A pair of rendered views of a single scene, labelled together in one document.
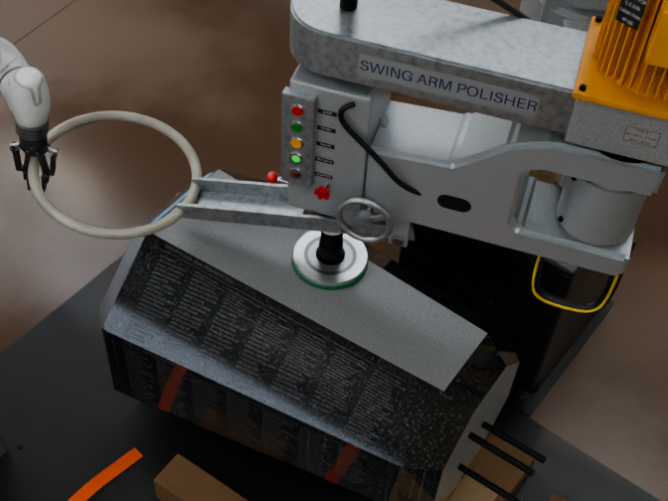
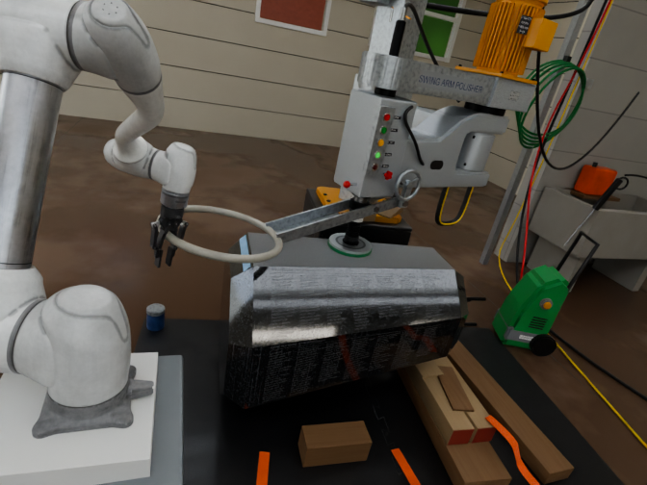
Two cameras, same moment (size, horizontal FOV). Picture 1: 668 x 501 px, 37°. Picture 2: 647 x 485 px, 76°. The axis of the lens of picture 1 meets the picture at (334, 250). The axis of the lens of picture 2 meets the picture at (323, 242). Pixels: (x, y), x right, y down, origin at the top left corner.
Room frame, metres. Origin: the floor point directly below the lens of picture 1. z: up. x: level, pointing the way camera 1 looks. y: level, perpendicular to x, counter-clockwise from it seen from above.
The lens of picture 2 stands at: (0.78, 1.51, 1.64)
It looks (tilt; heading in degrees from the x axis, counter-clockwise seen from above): 24 degrees down; 310
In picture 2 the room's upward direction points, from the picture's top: 11 degrees clockwise
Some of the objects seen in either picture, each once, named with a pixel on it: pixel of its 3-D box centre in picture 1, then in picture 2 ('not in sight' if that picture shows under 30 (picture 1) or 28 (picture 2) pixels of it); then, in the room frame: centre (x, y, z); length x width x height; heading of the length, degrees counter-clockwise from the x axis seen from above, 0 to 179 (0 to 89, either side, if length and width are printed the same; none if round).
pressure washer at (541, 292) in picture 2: not in sight; (540, 289); (1.26, -1.47, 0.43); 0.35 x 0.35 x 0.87; 41
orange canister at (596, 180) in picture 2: not in sight; (599, 180); (1.50, -3.28, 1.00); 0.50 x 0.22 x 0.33; 62
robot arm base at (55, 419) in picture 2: not in sight; (99, 389); (1.53, 1.28, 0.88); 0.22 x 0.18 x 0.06; 65
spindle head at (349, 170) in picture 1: (370, 139); (386, 148); (1.85, -0.07, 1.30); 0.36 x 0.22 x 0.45; 76
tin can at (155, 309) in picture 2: not in sight; (155, 317); (2.69, 0.59, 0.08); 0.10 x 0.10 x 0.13
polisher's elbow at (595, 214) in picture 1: (603, 191); (471, 148); (1.70, -0.63, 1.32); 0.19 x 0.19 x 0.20
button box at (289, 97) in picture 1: (298, 138); (377, 141); (1.77, 0.11, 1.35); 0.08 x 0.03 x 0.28; 76
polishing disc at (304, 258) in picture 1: (330, 255); (349, 242); (1.87, 0.01, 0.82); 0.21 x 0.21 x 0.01
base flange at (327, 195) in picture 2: not in sight; (356, 203); (2.35, -0.64, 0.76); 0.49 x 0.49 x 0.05; 56
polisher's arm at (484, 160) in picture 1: (490, 179); (435, 155); (1.76, -0.37, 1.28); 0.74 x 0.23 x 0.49; 76
